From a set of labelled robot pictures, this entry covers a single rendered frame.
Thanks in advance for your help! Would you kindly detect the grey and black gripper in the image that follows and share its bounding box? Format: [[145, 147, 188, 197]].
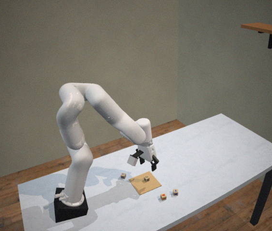
[[136, 144, 159, 171]]

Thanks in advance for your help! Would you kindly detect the tan square mat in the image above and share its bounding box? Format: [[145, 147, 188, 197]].
[[129, 171, 162, 195]]

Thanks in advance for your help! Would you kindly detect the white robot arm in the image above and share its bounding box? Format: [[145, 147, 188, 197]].
[[54, 83, 153, 207]]

